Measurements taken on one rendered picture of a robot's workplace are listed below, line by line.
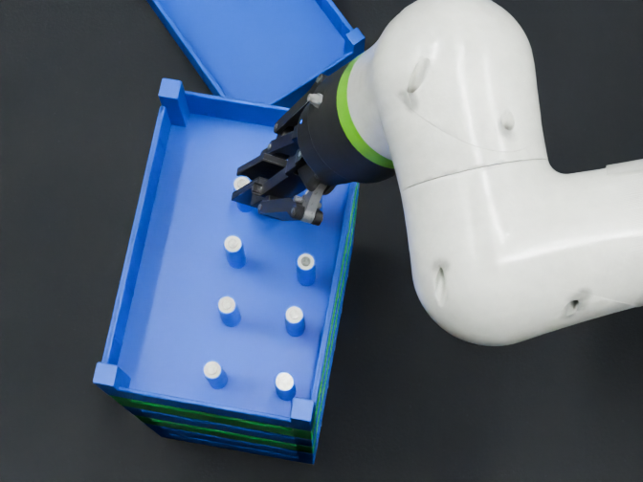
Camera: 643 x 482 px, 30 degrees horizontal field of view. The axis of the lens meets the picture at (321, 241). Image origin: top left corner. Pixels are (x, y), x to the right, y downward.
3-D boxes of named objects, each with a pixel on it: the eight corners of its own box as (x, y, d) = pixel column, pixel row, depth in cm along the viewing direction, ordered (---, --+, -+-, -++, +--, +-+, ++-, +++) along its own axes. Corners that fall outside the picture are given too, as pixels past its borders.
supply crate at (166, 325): (170, 107, 123) (161, 76, 115) (365, 140, 122) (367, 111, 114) (105, 394, 115) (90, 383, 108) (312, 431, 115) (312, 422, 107)
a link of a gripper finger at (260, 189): (346, 156, 99) (344, 171, 99) (292, 195, 109) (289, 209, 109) (303, 142, 98) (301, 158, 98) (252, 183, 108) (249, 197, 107)
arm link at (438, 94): (547, -37, 79) (404, -30, 74) (589, 148, 78) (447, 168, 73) (440, 31, 91) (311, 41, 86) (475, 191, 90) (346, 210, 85)
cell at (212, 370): (210, 368, 116) (204, 358, 109) (229, 372, 116) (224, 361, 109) (207, 387, 115) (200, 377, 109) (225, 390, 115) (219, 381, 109)
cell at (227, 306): (224, 307, 117) (218, 293, 111) (242, 310, 117) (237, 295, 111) (220, 325, 117) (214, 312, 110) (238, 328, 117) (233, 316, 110)
